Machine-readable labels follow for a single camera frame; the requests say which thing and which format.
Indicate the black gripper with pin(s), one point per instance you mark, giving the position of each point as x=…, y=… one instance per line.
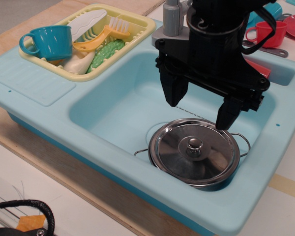
x=212, y=58

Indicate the steel pot lid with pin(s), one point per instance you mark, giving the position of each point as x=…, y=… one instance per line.
x=194, y=150

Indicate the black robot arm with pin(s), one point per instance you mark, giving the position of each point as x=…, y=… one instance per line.
x=217, y=10

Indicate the red plastic tumbler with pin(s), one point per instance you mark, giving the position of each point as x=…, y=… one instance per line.
x=261, y=69

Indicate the grey toy faucet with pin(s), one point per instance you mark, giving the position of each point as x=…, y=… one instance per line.
x=173, y=27

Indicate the grey plastic utensil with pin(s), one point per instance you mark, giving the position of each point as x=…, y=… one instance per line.
x=278, y=52

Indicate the red plastic mug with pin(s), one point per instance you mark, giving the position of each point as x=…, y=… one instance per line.
x=262, y=29

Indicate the pale yellow dish rack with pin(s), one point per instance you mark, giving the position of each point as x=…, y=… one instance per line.
x=140, y=28

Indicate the light blue toy sink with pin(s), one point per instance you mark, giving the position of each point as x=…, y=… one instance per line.
x=120, y=124

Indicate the green plastic vegetable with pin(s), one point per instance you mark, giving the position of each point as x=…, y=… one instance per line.
x=105, y=52

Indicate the yellow dish brush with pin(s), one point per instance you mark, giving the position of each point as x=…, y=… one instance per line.
x=117, y=28

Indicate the light blue plastic tumbler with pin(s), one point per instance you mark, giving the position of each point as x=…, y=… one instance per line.
x=275, y=10

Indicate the cream plastic food piece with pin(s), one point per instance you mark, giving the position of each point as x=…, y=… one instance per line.
x=79, y=62

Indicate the white plastic knife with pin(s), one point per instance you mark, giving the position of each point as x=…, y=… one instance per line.
x=84, y=22

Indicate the blue plastic cup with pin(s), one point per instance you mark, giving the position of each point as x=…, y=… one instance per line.
x=51, y=42

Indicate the orange tape piece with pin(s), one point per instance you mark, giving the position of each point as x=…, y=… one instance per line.
x=28, y=223

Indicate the black device base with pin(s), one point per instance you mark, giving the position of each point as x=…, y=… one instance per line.
x=15, y=232

